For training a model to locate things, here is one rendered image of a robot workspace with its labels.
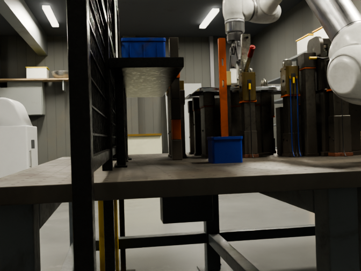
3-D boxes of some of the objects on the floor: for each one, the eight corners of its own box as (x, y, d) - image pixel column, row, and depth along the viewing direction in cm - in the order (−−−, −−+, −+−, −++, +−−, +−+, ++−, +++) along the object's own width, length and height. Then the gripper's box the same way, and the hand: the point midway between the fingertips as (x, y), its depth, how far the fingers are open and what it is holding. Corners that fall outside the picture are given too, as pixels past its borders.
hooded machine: (39, 186, 760) (37, 100, 761) (30, 191, 690) (28, 96, 691) (-7, 188, 750) (-9, 101, 751) (-20, 193, 680) (-23, 97, 681)
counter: (150, 173, 973) (149, 135, 974) (163, 185, 717) (161, 133, 717) (114, 175, 961) (113, 136, 961) (114, 187, 704) (112, 134, 705)
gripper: (250, 26, 183) (252, 76, 182) (236, 40, 207) (238, 85, 206) (233, 26, 182) (235, 76, 181) (221, 40, 206) (223, 85, 206)
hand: (236, 78), depth 194 cm, fingers open, 12 cm apart
